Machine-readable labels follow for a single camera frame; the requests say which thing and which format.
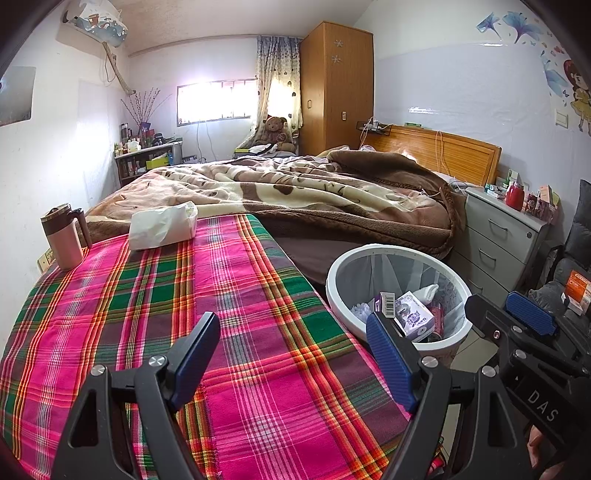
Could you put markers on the patterned curtain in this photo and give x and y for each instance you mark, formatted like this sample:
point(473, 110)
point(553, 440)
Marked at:
point(277, 69)

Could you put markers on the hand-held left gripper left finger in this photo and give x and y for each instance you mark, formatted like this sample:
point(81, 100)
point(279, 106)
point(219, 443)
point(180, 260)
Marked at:
point(196, 355)

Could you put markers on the purple printed drink carton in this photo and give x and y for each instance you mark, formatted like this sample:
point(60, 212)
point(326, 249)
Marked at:
point(415, 314)

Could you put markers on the wall socket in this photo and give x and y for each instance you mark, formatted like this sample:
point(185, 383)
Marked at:
point(45, 261)

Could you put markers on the blue flower wall sticker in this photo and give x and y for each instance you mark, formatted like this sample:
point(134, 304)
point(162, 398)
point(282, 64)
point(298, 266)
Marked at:
point(512, 25)

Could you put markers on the white wall pipe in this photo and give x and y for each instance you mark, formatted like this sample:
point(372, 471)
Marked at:
point(117, 69)

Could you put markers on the black chair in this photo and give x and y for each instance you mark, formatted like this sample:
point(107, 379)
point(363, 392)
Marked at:
point(577, 230)

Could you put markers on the long white purple medicine box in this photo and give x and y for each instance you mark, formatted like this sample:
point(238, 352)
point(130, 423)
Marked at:
point(385, 304)

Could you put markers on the wooden wardrobe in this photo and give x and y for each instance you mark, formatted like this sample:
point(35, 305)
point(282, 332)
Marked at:
point(337, 92)

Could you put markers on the brown bed mattress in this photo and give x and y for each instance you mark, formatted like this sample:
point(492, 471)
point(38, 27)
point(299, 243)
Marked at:
point(323, 249)

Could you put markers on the beige brown patterned blanket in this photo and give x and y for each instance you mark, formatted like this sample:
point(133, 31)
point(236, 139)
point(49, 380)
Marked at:
point(277, 189)

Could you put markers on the small pink box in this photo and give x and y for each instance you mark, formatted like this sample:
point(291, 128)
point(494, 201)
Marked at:
point(541, 207)

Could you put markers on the brown teddy bear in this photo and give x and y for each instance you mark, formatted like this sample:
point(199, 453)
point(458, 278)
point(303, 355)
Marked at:
point(275, 131)

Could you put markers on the white light switch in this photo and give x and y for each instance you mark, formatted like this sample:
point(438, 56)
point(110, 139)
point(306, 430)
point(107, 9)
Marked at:
point(561, 118)

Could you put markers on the white tissue pack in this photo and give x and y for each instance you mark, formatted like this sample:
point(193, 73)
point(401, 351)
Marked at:
point(157, 226)

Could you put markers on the white waste bin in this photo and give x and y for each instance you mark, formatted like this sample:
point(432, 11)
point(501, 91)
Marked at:
point(341, 286)

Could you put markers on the cartoon girl wall sticker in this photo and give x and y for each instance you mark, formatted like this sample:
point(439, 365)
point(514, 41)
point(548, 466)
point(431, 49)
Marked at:
point(577, 92)

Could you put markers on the grey nightstand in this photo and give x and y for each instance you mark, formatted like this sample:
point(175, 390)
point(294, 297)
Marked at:
point(498, 240)

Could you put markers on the bare decorative branches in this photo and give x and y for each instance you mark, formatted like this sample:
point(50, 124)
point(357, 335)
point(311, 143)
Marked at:
point(143, 108)

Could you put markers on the square wall mirror panel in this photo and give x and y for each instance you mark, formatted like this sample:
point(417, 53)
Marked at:
point(18, 97)

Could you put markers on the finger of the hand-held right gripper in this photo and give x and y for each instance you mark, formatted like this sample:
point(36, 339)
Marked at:
point(485, 318)
point(531, 314)

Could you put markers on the person's right hand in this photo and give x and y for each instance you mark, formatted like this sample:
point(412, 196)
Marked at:
point(536, 445)

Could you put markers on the yellow green box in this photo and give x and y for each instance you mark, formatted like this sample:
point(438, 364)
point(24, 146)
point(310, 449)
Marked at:
point(158, 163)

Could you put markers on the red jar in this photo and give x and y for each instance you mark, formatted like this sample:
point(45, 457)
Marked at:
point(514, 198)

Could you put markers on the pink green plaid cloth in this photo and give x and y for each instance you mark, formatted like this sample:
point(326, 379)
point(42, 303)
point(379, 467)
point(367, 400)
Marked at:
point(254, 346)

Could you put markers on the window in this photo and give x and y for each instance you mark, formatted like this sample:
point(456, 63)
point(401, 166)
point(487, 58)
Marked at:
point(212, 101)

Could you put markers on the cluttered shelf unit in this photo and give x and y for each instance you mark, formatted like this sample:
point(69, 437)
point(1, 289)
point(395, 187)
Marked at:
point(134, 166)

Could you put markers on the wooden headboard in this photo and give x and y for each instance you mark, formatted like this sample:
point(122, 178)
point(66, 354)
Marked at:
point(461, 154)

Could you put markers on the pink mug with brown lid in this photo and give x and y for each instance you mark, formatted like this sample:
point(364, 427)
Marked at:
point(64, 244)

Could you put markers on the orange white box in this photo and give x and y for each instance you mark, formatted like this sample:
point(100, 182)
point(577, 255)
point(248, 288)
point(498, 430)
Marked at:
point(579, 288)

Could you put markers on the black headboard shelf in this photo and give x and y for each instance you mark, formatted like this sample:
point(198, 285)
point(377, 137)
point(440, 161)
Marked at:
point(374, 127)

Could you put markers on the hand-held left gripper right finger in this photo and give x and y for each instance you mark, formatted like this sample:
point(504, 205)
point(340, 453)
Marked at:
point(392, 364)

